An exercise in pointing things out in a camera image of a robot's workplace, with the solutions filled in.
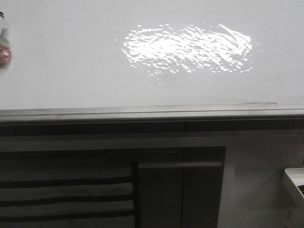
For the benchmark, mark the white whiteboard marker with tape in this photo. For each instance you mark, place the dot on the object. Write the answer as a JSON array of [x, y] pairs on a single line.
[[5, 49]]

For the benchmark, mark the white whiteboard with metal frame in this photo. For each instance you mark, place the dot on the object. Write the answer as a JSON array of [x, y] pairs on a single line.
[[110, 60]]

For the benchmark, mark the white tray at right edge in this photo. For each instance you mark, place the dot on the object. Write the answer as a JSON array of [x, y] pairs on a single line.
[[293, 180]]

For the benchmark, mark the grey cabinet panel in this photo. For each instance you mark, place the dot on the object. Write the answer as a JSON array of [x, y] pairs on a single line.
[[179, 194]]

